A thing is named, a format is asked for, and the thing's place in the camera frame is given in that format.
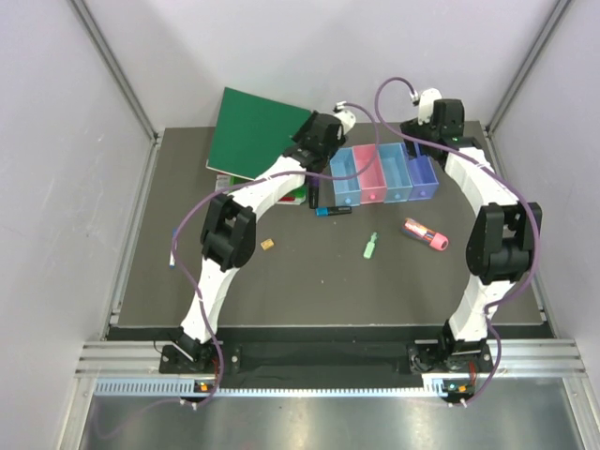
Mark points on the purple drawer box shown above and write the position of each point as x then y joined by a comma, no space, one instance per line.
423,178

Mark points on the black highlighter blue cap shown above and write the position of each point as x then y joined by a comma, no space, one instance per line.
333,211

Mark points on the green ring binder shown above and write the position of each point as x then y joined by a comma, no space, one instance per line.
251,133

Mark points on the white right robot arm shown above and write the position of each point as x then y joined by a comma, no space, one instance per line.
500,248

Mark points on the pink drawer box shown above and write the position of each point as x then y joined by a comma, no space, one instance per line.
371,180

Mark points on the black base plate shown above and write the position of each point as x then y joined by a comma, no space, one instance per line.
243,357

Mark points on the colourful tube pink cap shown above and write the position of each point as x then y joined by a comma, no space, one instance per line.
420,232

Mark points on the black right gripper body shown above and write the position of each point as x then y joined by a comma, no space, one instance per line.
426,129

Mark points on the aluminium frame post left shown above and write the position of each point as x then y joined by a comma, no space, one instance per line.
85,16

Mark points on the light blue drawer box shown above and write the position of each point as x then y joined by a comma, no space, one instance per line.
347,192
395,172

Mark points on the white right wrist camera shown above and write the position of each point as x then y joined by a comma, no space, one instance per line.
424,101

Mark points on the aluminium front rail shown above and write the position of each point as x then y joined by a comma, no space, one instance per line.
514,358

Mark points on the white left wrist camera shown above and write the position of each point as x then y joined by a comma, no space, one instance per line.
345,117

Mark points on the aluminium frame post right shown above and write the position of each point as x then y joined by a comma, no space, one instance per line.
542,38

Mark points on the black marker purple cap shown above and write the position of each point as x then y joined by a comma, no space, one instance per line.
313,192

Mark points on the small orange eraser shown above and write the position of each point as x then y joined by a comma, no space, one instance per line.
267,244

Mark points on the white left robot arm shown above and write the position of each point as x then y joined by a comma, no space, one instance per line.
228,236

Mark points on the aluminium frame post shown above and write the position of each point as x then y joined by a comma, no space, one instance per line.
542,38
85,16

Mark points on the white marker blue cap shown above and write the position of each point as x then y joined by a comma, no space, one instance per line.
173,248

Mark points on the red and green folder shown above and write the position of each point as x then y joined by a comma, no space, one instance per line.
295,197

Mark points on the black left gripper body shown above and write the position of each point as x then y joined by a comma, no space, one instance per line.
299,136

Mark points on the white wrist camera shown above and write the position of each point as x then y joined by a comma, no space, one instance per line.
424,101
345,117

